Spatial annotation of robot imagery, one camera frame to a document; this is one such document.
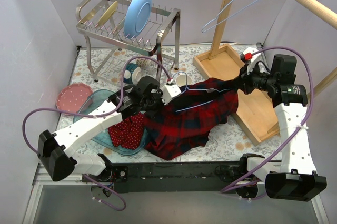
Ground red plaid skirt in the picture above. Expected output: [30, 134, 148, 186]
[144, 91, 239, 160]

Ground light blue wire hanger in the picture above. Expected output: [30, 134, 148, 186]
[172, 71, 237, 113]
[201, 0, 275, 34]

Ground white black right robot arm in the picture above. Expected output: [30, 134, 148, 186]
[236, 54, 327, 201]

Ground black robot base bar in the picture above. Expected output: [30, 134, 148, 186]
[82, 161, 247, 193]

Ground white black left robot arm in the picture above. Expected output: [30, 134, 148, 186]
[37, 76, 163, 182]

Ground patterned cup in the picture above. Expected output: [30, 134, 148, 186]
[136, 57, 152, 69]

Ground white ceramic mug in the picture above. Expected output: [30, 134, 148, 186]
[174, 72, 192, 87]

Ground red polka dot cloth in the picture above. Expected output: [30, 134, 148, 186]
[108, 113, 145, 150]

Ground floral tablecloth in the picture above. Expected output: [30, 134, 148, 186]
[70, 44, 281, 163]

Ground steel dish rack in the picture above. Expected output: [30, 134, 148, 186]
[75, 0, 181, 82]

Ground clear blue glass tray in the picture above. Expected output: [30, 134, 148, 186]
[78, 89, 148, 156]

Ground pink polka dot plate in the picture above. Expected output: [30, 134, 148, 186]
[55, 83, 93, 115]

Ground light blue plate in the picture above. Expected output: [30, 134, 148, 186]
[124, 0, 152, 39]

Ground cream yellow plate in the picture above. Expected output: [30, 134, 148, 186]
[95, 1, 118, 27]

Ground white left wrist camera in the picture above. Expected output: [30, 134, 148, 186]
[160, 84, 181, 105]

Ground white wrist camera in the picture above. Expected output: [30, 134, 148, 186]
[240, 47, 261, 75]
[160, 84, 181, 105]

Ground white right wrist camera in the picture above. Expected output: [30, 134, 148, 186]
[240, 47, 261, 75]

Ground wooden clothes rack frame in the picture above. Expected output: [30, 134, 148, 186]
[193, 0, 337, 146]

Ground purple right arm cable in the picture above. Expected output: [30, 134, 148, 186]
[220, 46, 314, 200]

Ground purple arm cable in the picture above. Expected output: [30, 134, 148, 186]
[22, 55, 174, 212]
[220, 46, 314, 200]

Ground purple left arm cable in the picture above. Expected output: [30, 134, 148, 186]
[22, 55, 174, 212]

